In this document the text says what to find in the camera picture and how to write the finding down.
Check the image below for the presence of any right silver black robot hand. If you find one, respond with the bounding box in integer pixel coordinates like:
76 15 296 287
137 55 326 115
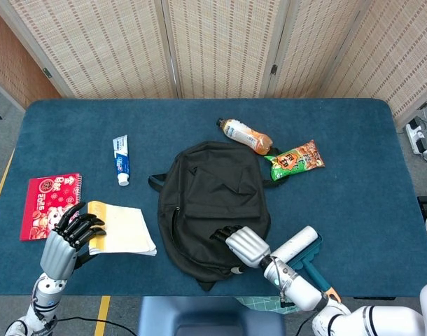
209 225 272 276

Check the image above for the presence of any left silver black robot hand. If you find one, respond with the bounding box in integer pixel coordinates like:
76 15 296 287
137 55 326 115
40 202 108 281

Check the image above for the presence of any black fabric backpack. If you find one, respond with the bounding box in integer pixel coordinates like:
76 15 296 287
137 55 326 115
148 141 288 292

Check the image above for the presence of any white book with yellow spine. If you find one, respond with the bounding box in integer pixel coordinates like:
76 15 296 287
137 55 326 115
87 200 158 257

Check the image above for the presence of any red spiral calendar notebook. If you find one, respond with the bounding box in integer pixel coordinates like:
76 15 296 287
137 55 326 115
20 173 83 242

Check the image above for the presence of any teal lint roller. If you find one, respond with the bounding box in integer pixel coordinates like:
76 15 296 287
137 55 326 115
269 225 342 304

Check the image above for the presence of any green grid mat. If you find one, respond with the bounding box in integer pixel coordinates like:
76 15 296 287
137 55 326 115
234 295 300 316

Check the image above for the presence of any dark blue seat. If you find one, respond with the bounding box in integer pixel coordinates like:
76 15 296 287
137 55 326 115
138 296 284 336

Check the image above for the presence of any green orange snack bag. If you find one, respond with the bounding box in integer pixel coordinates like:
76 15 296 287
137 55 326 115
264 139 326 182

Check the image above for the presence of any orange drink plastic bottle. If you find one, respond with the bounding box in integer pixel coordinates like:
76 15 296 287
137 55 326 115
216 118 274 156

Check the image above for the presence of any white blue toothpaste tube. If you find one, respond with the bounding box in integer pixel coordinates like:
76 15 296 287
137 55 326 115
112 134 131 187

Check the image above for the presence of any woven folding screen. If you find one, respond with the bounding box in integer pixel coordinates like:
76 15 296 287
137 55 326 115
0 0 427 120

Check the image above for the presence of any white power strip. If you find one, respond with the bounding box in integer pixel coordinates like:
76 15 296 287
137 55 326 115
405 117 427 155

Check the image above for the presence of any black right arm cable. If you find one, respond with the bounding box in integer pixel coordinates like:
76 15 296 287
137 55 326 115
272 257 319 336

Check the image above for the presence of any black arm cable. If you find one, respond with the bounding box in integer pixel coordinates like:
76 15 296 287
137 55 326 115
272 257 319 336
55 316 137 336

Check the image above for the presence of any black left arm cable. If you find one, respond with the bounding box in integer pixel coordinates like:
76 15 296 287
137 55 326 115
55 316 137 336

